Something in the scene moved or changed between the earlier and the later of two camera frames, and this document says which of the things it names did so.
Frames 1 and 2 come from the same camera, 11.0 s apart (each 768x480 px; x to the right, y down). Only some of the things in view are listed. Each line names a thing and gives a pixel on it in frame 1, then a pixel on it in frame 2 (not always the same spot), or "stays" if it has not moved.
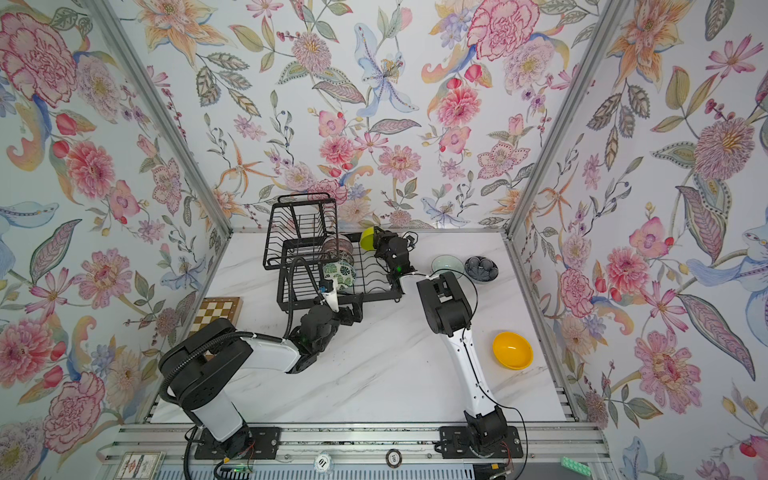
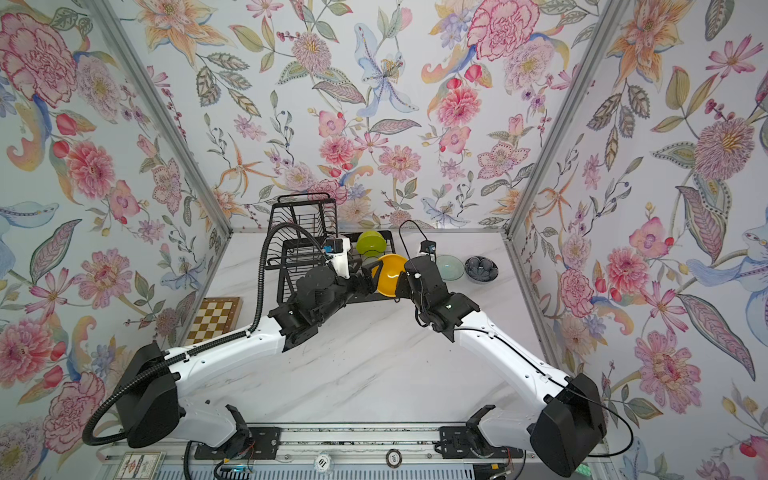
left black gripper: [357, 313] → [369, 286]
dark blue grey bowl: [481, 269] stays
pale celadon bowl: [446, 261] stays
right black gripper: [385, 239] → [402, 290]
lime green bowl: [367, 239] stays
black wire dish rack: [315, 262] stays
